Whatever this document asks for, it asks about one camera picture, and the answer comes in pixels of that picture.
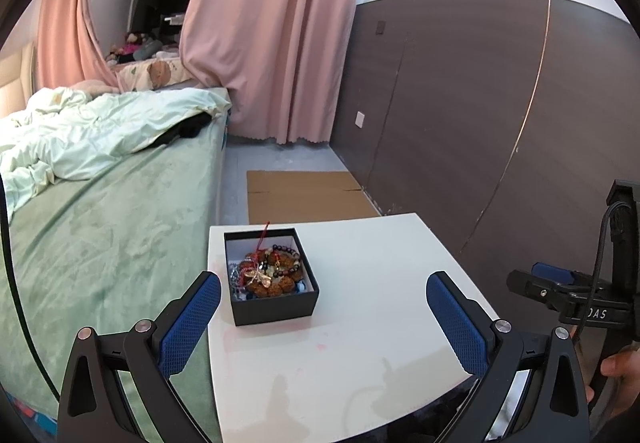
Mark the pink plush toy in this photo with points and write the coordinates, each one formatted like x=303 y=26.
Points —
x=126 y=50

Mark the bed with green sheet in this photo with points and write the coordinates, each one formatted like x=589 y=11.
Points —
x=125 y=248

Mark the patterned beige pillow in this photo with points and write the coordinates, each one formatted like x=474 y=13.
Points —
x=155 y=70

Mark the wide pink curtain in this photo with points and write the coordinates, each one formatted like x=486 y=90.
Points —
x=270 y=23

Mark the beige padded headboard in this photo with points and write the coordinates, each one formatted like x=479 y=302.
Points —
x=17 y=83

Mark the beige plush cushion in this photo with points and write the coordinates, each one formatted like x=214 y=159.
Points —
x=95 y=87

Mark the narrow pink curtain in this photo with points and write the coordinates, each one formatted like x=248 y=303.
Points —
x=65 y=33

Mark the black jewelry box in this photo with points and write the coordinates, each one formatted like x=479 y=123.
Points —
x=275 y=310

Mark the person's right hand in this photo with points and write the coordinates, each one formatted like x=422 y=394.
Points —
x=622 y=365

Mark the flat brown cardboard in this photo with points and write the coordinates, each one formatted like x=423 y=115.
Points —
x=300 y=195

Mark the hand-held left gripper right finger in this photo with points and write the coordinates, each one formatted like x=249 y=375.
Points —
x=457 y=323

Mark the grey plush pillow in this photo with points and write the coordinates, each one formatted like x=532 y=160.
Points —
x=149 y=51

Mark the white table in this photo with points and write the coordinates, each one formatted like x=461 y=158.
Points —
x=375 y=273

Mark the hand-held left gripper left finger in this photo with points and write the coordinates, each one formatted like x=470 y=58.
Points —
x=192 y=323

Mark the person's right forearm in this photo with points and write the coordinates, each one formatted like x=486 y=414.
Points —
x=620 y=413

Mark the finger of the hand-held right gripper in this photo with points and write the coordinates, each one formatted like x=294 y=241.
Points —
x=552 y=272
x=540 y=290

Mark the black cloth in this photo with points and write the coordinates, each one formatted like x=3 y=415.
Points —
x=192 y=128

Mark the white wall outlet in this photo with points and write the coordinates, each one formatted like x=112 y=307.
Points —
x=360 y=119

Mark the light green duvet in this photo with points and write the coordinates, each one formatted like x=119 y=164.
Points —
x=90 y=133

